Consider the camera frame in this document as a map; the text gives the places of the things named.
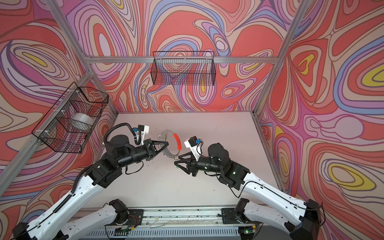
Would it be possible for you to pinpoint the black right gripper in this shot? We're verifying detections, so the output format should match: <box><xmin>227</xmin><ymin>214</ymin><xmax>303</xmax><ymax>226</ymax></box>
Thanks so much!
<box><xmin>174</xmin><ymin>151</ymin><xmax>223</xmax><ymax>177</ymax></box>

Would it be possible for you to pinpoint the metal keyring disc red grip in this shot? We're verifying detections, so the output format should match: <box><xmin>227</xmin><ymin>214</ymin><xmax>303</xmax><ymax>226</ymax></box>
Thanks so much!
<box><xmin>158</xmin><ymin>129</ymin><xmax>182</xmax><ymax>160</ymax></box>

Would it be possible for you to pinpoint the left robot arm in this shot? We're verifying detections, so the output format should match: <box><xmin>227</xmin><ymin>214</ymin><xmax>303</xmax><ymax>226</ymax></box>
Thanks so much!
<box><xmin>13</xmin><ymin>123</ymin><xmax>169</xmax><ymax>240</ymax></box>

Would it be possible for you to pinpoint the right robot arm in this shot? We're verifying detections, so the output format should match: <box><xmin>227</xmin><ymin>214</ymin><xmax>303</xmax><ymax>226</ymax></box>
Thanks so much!
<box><xmin>175</xmin><ymin>143</ymin><xmax>323</xmax><ymax>240</ymax></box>

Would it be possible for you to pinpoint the grey tape roll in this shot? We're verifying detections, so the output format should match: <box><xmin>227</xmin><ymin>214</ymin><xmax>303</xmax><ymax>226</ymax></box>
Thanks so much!
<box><xmin>71</xmin><ymin>113</ymin><xmax>95</xmax><ymax>128</ymax></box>

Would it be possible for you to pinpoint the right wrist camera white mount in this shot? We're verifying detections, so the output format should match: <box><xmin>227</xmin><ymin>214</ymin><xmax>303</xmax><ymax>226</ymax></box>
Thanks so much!
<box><xmin>184</xmin><ymin>136</ymin><xmax>202</xmax><ymax>161</ymax></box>

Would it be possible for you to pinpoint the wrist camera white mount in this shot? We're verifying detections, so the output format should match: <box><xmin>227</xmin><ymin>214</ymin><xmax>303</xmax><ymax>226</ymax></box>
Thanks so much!
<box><xmin>184</xmin><ymin>136</ymin><xmax>202</xmax><ymax>161</ymax></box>
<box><xmin>133</xmin><ymin>125</ymin><xmax>150</xmax><ymax>146</ymax></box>

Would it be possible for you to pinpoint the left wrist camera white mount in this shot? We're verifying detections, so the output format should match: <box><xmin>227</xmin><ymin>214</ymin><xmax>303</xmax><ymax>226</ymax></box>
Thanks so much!
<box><xmin>133</xmin><ymin>125</ymin><xmax>150</xmax><ymax>146</ymax></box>

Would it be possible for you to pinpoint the aluminium table edge rail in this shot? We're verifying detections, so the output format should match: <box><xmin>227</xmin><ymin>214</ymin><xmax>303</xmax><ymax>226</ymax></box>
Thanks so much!
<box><xmin>68</xmin><ymin>205</ymin><xmax>289</xmax><ymax>240</ymax></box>

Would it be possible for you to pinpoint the black wire basket back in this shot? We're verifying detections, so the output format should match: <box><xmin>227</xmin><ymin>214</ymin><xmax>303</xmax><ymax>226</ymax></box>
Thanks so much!
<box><xmin>151</xmin><ymin>51</ymin><xmax>216</xmax><ymax>86</ymax></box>

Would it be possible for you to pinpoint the black wire basket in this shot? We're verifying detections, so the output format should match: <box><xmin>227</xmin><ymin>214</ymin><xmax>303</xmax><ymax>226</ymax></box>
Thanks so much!
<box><xmin>32</xmin><ymin>82</ymin><xmax>109</xmax><ymax>154</ymax></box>
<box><xmin>151</xmin><ymin>51</ymin><xmax>216</xmax><ymax>86</ymax></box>

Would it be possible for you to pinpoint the black wire basket left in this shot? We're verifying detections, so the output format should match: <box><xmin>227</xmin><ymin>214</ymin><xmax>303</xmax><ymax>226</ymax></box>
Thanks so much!
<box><xmin>32</xmin><ymin>82</ymin><xmax>109</xmax><ymax>154</ymax></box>

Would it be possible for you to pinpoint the aluminium cage frame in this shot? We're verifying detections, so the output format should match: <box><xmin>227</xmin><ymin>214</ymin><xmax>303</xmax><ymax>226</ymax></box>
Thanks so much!
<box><xmin>0</xmin><ymin>0</ymin><xmax>310</xmax><ymax>199</ymax></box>

